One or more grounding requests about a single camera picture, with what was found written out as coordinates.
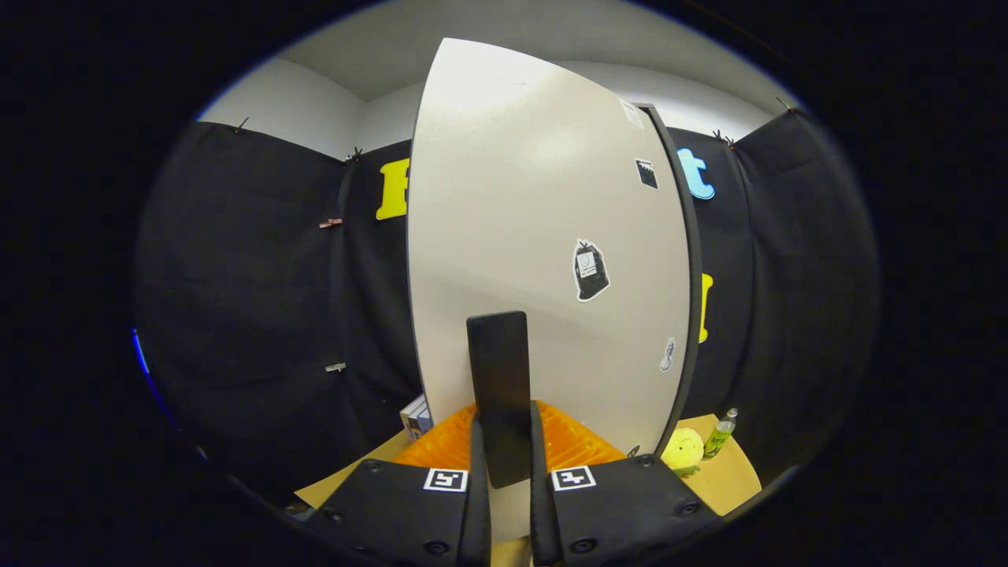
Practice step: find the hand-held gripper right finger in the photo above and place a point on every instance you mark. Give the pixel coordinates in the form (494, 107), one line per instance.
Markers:
(542, 512)

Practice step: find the black backdrop cloth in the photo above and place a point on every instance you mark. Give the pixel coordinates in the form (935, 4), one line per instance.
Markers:
(236, 276)

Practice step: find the grey shoe cabinet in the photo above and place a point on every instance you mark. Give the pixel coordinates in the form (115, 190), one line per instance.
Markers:
(696, 260)

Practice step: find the green bottle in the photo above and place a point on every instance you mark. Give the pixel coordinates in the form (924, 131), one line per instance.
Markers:
(718, 439)

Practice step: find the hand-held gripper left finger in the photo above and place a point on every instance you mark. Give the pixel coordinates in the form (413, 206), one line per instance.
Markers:
(480, 512)

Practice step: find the beige shoe cabinet door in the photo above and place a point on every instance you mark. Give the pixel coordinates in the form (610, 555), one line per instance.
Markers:
(512, 197)

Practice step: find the yellow plush toy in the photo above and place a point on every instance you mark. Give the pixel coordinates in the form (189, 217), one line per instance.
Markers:
(682, 449)

